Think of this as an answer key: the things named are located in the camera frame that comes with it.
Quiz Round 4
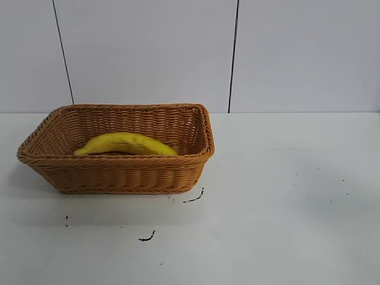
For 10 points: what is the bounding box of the yellow banana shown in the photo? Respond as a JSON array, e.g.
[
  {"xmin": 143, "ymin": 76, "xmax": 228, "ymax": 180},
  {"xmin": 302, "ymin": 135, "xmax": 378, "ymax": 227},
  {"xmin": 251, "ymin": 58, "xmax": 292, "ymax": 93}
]
[{"xmin": 73, "ymin": 132, "xmax": 179, "ymax": 157}]

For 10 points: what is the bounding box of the tan woven wicker basket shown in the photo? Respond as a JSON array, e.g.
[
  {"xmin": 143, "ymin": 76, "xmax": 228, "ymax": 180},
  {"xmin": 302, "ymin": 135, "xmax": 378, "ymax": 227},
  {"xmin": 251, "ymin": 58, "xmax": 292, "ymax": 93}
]
[{"xmin": 16, "ymin": 103, "xmax": 215, "ymax": 195}]

